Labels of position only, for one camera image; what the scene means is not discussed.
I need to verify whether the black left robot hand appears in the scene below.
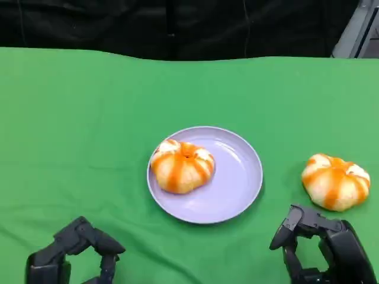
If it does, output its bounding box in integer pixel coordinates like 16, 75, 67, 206
25, 215, 127, 284

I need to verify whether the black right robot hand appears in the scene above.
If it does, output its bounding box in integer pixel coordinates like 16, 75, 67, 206
269, 204, 378, 284

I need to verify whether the orange white toy bread roll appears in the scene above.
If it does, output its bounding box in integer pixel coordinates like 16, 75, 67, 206
150, 138, 216, 195
301, 153, 371, 212

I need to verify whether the green table cloth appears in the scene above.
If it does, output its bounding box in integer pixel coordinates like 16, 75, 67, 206
0, 46, 379, 284

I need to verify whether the lilac plate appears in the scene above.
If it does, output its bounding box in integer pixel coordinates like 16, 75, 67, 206
146, 126, 264, 225

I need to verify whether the black backdrop curtain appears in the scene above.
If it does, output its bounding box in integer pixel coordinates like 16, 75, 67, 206
0, 0, 361, 62

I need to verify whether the grey metal frame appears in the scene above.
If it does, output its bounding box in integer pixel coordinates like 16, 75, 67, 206
330, 0, 379, 59

